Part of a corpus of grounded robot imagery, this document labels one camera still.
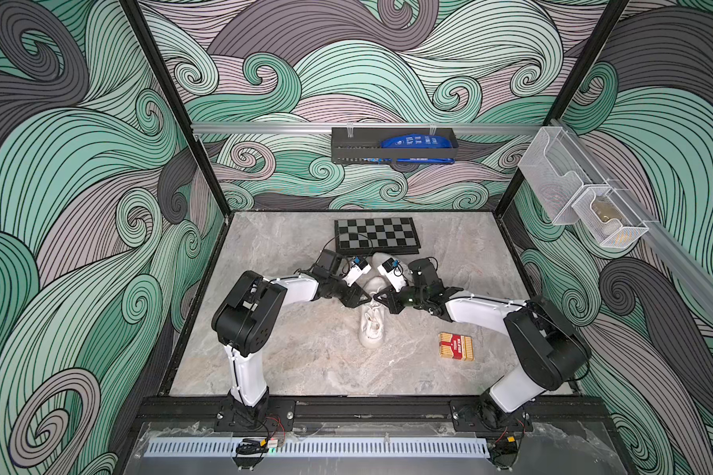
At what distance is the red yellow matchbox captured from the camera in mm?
832

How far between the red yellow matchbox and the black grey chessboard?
33 cm

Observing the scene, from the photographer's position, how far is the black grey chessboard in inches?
41.7

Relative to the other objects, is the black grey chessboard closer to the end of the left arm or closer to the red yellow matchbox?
the end of the left arm
